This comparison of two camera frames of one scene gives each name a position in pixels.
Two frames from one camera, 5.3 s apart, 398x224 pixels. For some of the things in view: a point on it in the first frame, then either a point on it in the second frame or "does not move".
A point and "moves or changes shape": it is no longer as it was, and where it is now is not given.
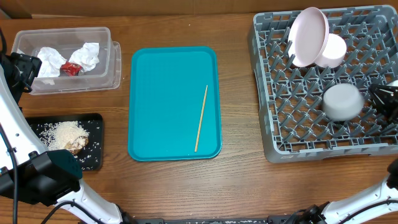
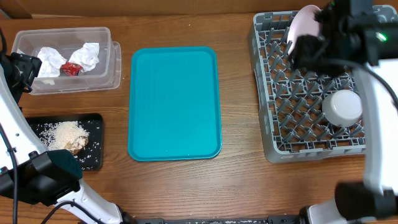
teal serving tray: [168, 89] does not move
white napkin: [51, 61] does not move
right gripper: [392, 98] -> [305, 55]
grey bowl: [342, 102] moves or changes shape
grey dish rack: [294, 124] does not move
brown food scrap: [75, 145] does not move
